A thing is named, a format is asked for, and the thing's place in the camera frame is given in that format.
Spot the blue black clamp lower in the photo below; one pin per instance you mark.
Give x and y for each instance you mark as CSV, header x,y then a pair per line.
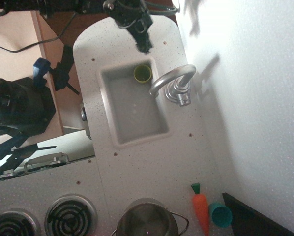
x,y
17,156

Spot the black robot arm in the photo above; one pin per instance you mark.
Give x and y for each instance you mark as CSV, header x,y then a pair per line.
x,y
47,8

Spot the teal plastic cup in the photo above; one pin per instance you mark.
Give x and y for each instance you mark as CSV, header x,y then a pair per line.
x,y
220,214

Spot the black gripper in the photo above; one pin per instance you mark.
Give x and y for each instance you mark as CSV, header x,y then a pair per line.
x,y
134,16

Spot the orange toy carrot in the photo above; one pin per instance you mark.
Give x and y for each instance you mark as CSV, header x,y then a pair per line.
x,y
200,206

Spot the blue black clamp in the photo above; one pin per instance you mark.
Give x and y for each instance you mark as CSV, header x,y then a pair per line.
x,y
60,74
17,156

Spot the black stove burner middle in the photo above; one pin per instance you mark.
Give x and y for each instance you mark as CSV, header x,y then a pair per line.
x,y
71,215

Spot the silver metal pot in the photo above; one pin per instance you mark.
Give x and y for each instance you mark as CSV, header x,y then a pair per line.
x,y
150,219

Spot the black stove burner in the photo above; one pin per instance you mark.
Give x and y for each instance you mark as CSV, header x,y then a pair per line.
x,y
71,215
18,222

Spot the black bag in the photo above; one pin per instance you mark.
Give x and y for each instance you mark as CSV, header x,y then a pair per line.
x,y
24,108

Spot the silver toy faucet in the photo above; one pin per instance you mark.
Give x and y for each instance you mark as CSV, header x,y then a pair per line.
x,y
176,84

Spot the white toy sink basin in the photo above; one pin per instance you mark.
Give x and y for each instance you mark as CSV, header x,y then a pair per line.
x,y
134,116

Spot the black board corner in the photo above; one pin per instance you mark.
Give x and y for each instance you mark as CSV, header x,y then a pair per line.
x,y
249,222

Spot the black stove burner left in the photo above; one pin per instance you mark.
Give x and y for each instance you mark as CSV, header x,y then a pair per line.
x,y
18,222

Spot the blue black clamp upper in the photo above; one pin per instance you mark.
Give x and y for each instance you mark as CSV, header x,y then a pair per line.
x,y
60,74

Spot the green plastic cup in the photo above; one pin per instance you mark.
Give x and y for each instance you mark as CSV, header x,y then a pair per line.
x,y
142,73

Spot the silver knob on cabinet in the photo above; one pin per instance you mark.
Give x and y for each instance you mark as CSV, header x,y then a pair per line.
x,y
85,121

